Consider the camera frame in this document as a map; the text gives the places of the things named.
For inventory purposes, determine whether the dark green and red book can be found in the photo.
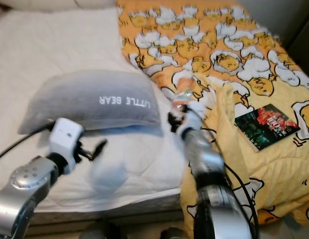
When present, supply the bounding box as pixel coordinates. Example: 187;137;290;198
235;104;302;151

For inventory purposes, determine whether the dark bedside furniture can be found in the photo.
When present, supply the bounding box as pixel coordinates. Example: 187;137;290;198
288;20;309;80

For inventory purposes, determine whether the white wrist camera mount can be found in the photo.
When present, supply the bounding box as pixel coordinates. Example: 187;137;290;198
49;118;85;175
177;102;207;140

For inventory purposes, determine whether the yellow cartoon print blanket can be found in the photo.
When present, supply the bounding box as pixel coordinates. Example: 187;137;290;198
117;2;309;239

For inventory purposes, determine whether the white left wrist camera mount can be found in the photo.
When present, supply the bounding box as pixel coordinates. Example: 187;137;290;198
49;118;85;175

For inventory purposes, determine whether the clear bottle with orange label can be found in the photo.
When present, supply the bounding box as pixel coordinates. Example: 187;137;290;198
171;75;197;113

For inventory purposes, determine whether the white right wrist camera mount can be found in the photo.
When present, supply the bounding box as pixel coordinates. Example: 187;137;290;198
177;102;207;140

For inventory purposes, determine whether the white quilted bed sheet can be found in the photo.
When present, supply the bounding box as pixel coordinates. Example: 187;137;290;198
0;7;212;212

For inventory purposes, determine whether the grey lettered pillow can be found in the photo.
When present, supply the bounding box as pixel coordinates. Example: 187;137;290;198
17;70;162;136

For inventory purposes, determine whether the beige patterned mattress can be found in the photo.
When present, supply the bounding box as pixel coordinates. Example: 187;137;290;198
25;197;185;235

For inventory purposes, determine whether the grey right robot foot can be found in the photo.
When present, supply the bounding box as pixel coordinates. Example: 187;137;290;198
159;228;185;239

